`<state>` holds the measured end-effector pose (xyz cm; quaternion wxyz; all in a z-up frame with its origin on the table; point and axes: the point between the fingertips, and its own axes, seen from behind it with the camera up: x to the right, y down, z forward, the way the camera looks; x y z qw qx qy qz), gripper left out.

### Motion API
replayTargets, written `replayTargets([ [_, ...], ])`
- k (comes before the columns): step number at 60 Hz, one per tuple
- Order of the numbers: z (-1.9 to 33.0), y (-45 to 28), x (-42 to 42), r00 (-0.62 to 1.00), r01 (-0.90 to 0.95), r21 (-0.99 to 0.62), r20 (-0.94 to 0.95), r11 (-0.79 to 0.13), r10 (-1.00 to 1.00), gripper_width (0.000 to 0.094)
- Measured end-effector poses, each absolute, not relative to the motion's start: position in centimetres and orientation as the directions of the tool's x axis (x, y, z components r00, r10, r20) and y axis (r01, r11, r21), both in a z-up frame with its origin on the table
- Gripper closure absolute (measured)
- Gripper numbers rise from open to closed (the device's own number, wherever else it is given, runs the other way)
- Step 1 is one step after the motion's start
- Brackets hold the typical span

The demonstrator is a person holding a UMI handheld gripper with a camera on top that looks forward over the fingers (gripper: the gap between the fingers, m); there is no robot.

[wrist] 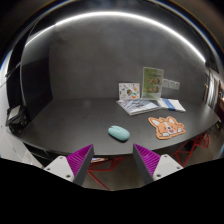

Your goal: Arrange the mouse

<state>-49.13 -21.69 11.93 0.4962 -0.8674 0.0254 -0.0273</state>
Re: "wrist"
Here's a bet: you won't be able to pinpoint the teal computer mouse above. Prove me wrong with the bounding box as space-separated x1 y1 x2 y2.
108 125 130 141

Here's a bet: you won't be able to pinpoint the orange corgi mouse pad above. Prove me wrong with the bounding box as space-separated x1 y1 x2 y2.
148 116 186 140

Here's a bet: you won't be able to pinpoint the white blue booklet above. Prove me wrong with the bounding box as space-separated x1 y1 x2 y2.
158 98 185 112

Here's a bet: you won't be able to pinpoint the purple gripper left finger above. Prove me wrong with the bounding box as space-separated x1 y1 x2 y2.
43 143 95 187

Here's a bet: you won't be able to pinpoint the curved ceiling light strip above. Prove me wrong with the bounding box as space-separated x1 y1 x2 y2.
25 10 207 63

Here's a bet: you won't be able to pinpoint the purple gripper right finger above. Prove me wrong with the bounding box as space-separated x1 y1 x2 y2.
132 143 184 185

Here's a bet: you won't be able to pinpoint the white sticker card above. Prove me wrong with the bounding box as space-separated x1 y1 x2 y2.
119 83 140 100

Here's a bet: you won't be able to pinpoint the grey patterned magazine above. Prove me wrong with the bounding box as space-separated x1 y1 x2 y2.
117 99 159 116

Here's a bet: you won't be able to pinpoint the green standing menu sign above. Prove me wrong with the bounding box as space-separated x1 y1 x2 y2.
142 67 164 99

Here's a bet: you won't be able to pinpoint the red table leg frame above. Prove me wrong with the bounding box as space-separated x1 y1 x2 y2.
87 131 211 191

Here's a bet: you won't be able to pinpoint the white wall outlets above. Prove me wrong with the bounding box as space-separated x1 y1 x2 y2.
162 79 180 90

